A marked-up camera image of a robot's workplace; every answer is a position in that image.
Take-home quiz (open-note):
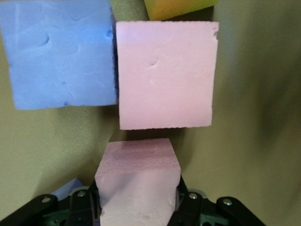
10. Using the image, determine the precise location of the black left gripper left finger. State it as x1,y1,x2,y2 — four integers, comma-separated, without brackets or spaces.
0,183,102,226

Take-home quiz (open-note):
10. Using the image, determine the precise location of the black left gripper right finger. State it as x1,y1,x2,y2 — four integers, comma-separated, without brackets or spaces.
169,175,266,226

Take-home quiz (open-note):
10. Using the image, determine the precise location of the purple foam cube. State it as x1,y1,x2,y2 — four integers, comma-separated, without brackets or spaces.
50,178,83,201
0,0,118,111

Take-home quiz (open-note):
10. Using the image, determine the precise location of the pink foam cube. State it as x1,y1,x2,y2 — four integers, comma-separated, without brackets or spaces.
115,20,220,130
94,137,182,226

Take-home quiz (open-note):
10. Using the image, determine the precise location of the yellow foam cube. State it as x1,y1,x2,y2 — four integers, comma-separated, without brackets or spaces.
143,0,221,21

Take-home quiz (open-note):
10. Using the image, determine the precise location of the brown table cover sheet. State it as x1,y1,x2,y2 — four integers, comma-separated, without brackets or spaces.
0,0,301,226

